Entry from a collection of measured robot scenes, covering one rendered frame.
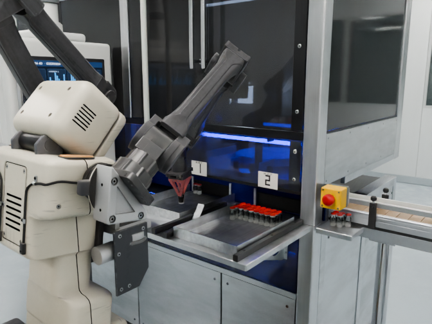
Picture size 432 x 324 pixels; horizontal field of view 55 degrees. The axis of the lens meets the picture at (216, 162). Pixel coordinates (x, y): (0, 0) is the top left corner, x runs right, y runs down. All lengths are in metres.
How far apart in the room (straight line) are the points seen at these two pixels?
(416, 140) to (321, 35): 4.75
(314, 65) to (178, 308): 1.30
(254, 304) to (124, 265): 0.86
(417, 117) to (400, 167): 0.70
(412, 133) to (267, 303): 4.64
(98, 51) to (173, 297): 1.20
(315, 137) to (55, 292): 0.92
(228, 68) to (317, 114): 0.45
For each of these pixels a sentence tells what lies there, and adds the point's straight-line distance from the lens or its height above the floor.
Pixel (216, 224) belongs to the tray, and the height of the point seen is 0.88.
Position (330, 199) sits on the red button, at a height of 1.00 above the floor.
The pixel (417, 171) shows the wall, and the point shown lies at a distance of 6.15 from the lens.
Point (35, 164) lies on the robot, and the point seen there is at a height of 1.22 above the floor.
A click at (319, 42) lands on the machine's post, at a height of 1.51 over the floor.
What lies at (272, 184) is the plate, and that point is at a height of 1.01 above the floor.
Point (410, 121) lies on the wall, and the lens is 6.08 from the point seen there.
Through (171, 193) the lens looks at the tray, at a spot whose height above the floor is 0.90.
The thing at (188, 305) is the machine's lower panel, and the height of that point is 0.35.
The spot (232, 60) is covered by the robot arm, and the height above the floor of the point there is 1.44.
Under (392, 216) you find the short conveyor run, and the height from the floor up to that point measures 0.93.
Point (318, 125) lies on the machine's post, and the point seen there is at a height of 1.24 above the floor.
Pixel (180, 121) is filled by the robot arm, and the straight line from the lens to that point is 0.95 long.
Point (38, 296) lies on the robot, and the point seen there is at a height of 0.87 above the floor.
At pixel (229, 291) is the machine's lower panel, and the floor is 0.51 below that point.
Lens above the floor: 1.39
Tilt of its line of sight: 11 degrees down
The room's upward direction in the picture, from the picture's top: straight up
